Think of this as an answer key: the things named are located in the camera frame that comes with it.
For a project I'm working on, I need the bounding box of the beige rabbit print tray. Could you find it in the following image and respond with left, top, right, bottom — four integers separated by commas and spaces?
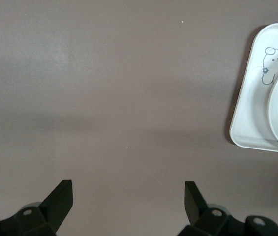
229, 23, 278, 155

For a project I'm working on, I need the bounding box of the brown table cover mat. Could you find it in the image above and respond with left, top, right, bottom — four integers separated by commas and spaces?
0, 0, 278, 236

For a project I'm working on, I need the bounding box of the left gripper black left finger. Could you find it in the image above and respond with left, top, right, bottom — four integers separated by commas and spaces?
0, 180, 74, 236

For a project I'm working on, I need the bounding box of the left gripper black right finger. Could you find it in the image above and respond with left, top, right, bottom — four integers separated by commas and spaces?
178, 181, 278, 236

